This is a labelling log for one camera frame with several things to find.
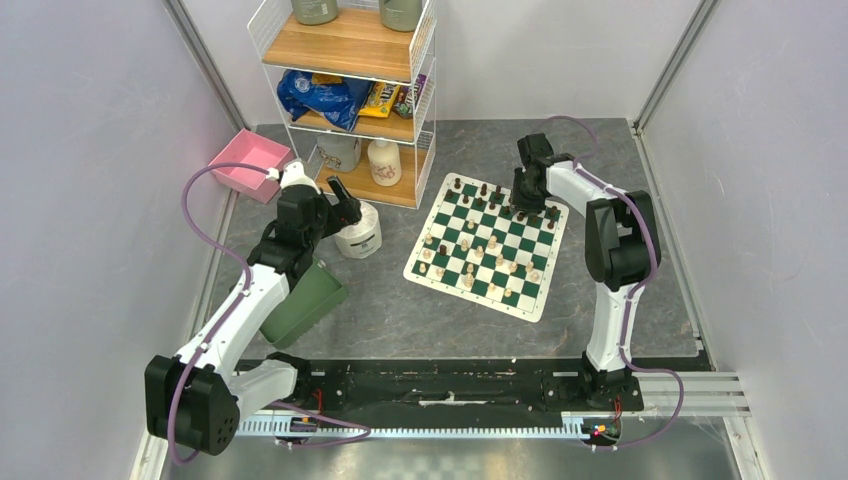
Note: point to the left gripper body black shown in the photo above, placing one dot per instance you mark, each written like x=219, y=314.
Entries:
x=332, y=218

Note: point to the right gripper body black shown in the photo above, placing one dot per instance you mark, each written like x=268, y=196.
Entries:
x=525, y=197

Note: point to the green white chess board mat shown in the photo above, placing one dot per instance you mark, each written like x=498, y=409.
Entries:
x=476, y=247

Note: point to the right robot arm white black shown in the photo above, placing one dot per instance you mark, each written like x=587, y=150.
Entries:
x=621, y=253

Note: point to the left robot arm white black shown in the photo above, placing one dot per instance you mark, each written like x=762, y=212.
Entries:
x=192, y=398

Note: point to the white wrapped paper roll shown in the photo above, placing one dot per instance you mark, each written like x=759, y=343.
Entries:
x=362, y=239

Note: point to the grey patterned mug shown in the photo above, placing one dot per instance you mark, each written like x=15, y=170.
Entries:
x=339, y=153

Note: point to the cream bottle pink lettering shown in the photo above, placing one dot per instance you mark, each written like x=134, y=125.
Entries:
x=384, y=162

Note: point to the green plastic bin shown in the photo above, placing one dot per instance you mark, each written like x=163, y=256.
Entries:
x=315, y=296

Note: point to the pink plastic bin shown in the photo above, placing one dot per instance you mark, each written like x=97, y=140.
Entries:
x=250, y=149

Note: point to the blue snack bag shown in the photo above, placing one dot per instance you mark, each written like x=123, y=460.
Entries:
x=334, y=98

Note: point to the yellow candy bag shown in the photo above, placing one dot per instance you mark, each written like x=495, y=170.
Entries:
x=380, y=100

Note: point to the purple snack packet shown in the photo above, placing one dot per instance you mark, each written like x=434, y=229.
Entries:
x=408, y=97

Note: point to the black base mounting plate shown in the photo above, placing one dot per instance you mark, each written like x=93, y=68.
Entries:
x=457, y=393

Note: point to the grey-green jar left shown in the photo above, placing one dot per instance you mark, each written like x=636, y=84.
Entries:
x=315, y=12

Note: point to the grey-green jar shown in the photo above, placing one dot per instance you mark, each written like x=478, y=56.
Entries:
x=400, y=15
x=315, y=12

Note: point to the grey-green jar right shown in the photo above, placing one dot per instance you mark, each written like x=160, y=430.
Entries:
x=400, y=15

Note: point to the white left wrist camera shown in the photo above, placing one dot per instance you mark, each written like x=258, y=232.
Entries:
x=291, y=174

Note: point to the white wire wooden shelf rack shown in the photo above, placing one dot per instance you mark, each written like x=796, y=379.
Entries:
x=361, y=77

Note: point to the white slotted cable duct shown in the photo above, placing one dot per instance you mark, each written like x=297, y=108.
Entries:
x=286, y=425

